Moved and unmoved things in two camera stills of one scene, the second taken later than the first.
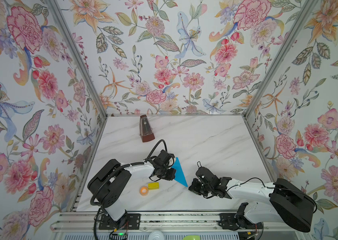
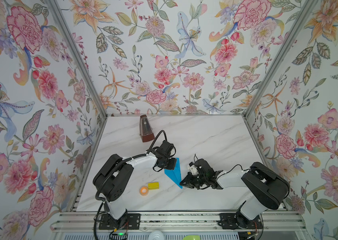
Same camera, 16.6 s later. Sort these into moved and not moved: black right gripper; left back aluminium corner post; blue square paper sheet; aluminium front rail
Moved: black right gripper
Not moved: blue square paper sheet; left back aluminium corner post; aluminium front rail
